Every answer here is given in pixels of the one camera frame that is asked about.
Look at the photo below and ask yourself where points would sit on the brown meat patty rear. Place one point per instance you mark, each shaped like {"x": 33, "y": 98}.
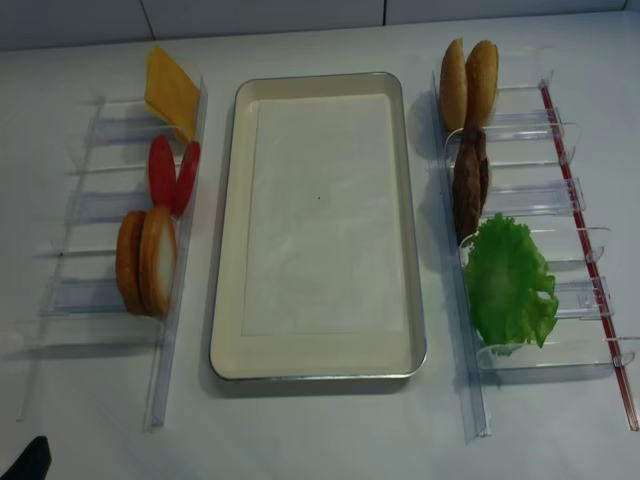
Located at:
{"x": 484, "y": 173}

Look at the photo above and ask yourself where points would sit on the yellow cheese slice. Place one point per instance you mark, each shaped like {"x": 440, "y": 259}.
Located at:
{"x": 171, "y": 94}

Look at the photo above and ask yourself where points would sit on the red tomato slice left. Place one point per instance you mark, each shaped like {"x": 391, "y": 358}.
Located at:
{"x": 161, "y": 172}

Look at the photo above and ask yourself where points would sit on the left clear acrylic rack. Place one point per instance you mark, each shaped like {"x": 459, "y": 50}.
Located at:
{"x": 59, "y": 295}

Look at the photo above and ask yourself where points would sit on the cream metal tray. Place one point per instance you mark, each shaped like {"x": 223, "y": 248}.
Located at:
{"x": 235, "y": 355}

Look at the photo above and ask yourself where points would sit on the white paper liner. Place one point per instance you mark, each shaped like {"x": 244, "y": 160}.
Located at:
{"x": 324, "y": 248}

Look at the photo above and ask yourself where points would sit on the right clear acrylic rack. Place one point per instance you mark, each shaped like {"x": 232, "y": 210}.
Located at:
{"x": 531, "y": 149}

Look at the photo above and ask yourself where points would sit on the bun slice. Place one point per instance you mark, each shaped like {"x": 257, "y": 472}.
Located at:
{"x": 157, "y": 259}
{"x": 127, "y": 261}

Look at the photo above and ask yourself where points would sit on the red tomato slice right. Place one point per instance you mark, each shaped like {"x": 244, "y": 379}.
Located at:
{"x": 186, "y": 179}

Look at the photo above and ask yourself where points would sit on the red tomato slice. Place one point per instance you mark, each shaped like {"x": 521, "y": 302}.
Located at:
{"x": 186, "y": 179}
{"x": 161, "y": 172}

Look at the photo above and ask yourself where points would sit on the clear acrylic rack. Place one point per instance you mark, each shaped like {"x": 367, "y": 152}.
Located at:
{"x": 59, "y": 295}
{"x": 531, "y": 149}

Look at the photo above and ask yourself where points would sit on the bun top left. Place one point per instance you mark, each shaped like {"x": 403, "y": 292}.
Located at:
{"x": 453, "y": 86}

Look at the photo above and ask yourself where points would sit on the green lettuce leaf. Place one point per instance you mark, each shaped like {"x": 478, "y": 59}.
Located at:
{"x": 510, "y": 290}

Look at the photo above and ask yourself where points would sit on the brown meat patty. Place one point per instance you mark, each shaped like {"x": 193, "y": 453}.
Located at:
{"x": 466, "y": 184}
{"x": 484, "y": 173}

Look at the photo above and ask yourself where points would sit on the brown meat patty front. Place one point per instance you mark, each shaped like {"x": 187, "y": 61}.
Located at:
{"x": 466, "y": 184}

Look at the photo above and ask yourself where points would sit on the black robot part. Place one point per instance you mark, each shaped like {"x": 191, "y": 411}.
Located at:
{"x": 33, "y": 463}

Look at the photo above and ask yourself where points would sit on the bun top right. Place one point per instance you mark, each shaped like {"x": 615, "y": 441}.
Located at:
{"x": 482, "y": 68}

